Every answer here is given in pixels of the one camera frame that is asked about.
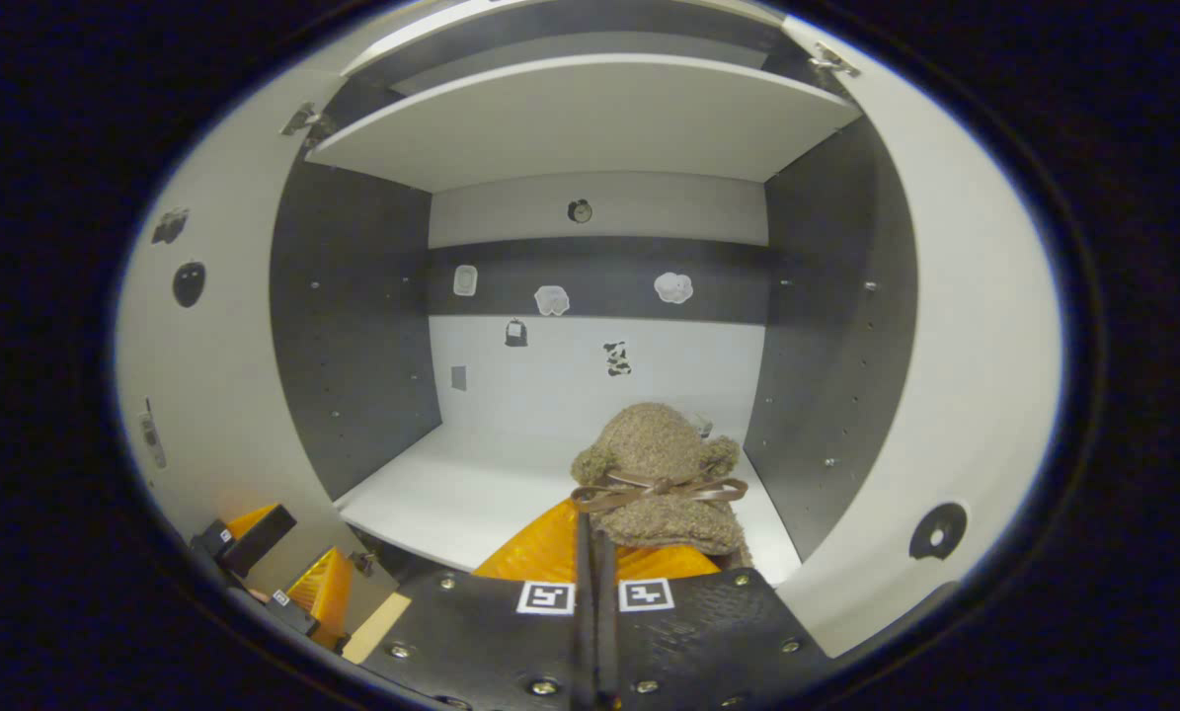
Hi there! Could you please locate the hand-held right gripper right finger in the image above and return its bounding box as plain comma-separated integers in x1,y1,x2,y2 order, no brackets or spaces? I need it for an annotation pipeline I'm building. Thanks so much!
594,533,832,711

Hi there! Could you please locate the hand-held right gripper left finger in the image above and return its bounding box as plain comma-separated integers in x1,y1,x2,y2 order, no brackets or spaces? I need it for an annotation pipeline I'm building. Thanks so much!
357,499,590,711

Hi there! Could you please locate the white cabinet door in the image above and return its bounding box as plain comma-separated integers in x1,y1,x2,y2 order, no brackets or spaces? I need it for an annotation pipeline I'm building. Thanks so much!
777,15,1064,658
114,69,393,584

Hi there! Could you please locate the brown fuzzy shoe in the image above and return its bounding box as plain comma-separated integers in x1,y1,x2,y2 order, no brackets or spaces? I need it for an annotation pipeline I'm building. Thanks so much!
570,402,751,569

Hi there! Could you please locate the white shoe cabinet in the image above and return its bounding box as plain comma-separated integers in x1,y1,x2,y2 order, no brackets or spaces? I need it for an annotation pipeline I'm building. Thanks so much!
269,0,921,593

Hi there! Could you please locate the white cabinet shelf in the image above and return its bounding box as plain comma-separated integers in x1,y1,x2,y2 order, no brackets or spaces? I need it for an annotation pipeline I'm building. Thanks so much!
305,54,864,194

